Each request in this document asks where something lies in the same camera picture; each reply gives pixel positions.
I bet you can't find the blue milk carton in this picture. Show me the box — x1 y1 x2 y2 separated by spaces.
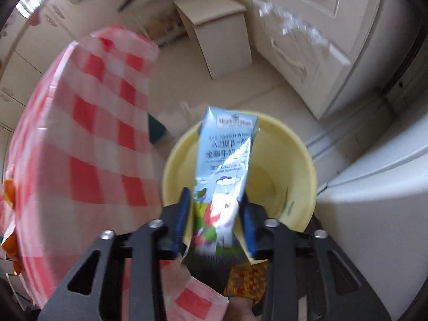
190 106 258 265

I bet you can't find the white kitchen rack shelf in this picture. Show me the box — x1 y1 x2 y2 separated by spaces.
117 0 186 47

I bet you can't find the silver refrigerator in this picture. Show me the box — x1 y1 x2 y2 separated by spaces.
316 109 427 320

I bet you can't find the small white stool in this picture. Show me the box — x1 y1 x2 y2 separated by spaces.
174 0 253 80

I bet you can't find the yellow plastic trash bin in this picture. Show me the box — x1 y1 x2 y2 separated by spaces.
162 111 318 232

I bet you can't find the red white checkered tablecloth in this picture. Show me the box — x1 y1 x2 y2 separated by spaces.
4 27 228 320

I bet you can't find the white drawer cabinet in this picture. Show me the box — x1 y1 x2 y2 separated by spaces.
253 0 381 119

